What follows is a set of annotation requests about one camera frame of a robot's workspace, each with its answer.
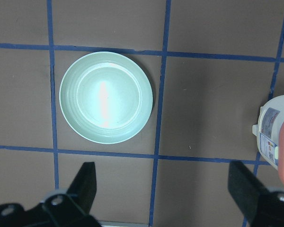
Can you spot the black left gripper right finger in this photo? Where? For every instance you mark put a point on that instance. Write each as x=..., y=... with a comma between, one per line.
x=245, y=189

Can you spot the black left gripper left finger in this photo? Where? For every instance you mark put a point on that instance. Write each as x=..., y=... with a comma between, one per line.
x=83, y=187

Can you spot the white rice cooker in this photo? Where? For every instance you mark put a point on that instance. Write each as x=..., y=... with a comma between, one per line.
x=269, y=132

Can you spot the left green plate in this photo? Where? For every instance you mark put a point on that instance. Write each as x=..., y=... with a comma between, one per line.
x=105, y=97

